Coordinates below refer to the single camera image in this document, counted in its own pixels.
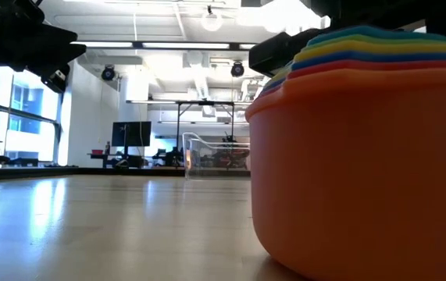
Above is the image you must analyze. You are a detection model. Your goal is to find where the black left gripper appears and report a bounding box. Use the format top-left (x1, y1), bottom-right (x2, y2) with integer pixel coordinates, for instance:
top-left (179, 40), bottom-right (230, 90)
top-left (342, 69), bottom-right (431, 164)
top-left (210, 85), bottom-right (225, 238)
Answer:
top-left (0, 23), bottom-right (87, 78)

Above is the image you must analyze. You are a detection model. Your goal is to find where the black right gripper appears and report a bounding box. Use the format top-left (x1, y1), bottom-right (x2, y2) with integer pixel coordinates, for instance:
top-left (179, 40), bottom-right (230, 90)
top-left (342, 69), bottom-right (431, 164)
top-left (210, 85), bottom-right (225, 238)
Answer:
top-left (248, 0), bottom-right (446, 78)

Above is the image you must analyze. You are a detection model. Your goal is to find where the yellow plastic measuring cup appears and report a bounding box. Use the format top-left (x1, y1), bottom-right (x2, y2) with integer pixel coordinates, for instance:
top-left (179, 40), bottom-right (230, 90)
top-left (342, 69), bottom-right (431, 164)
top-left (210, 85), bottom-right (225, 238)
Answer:
top-left (271, 38), bottom-right (446, 83)

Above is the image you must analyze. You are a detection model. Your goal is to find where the teal plastic measuring cup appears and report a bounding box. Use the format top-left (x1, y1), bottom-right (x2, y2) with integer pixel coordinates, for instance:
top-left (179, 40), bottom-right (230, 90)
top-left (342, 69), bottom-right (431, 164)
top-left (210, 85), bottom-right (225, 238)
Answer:
top-left (306, 25), bottom-right (446, 47)

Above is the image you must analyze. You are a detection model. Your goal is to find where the clear plastic basket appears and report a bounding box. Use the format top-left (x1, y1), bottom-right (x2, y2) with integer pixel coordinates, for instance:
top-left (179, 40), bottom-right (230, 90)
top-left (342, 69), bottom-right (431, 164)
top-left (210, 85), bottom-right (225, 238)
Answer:
top-left (182, 131), bottom-right (252, 180)

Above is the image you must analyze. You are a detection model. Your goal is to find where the black round ceiling spotlight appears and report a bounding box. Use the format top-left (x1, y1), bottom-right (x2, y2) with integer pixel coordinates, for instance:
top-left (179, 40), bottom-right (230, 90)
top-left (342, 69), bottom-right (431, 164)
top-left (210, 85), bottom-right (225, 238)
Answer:
top-left (101, 65), bottom-right (116, 82)
top-left (230, 61), bottom-right (245, 78)

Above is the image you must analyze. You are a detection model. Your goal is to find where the large black-framed window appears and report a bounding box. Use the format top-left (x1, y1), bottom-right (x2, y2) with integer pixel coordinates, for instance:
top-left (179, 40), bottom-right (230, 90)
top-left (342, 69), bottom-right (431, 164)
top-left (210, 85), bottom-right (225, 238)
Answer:
top-left (0, 66), bottom-right (62, 165)

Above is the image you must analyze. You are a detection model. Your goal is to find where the round white ceiling lamp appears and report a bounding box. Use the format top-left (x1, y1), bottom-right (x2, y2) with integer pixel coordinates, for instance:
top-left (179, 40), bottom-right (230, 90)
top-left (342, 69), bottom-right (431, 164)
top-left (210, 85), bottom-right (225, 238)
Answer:
top-left (201, 5), bottom-right (223, 33)

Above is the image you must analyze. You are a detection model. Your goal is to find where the long ceiling light strip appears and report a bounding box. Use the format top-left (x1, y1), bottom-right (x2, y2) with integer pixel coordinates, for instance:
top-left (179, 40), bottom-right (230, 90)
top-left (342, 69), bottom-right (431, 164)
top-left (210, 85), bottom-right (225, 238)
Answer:
top-left (70, 41), bottom-right (257, 51)

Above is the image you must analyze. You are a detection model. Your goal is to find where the black computer monitor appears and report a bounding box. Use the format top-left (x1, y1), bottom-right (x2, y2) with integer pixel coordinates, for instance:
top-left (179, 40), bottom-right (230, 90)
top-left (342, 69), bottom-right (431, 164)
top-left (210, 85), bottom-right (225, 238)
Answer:
top-left (111, 120), bottom-right (152, 148)

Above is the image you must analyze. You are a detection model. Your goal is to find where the dark background desk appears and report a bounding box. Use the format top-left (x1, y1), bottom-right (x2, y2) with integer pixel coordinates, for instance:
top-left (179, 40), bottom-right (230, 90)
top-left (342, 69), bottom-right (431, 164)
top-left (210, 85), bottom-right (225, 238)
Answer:
top-left (87, 151), bottom-right (145, 169)

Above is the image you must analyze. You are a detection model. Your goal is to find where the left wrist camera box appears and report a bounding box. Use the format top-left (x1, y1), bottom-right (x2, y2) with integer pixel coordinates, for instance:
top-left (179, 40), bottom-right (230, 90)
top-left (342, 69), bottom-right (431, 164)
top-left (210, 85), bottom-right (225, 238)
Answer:
top-left (41, 64), bottom-right (71, 94)

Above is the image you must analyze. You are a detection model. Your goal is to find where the black gantry frame workstation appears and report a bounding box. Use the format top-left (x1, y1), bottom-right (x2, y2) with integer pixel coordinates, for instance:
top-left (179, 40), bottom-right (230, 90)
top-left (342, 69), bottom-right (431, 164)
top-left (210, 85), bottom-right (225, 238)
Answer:
top-left (174, 100), bottom-right (236, 169)

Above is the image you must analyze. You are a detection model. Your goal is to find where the black aluminium table frame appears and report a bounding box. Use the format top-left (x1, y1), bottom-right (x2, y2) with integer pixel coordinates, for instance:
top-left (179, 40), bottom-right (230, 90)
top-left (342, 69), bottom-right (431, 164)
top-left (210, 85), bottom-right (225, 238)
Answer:
top-left (0, 165), bottom-right (252, 187)

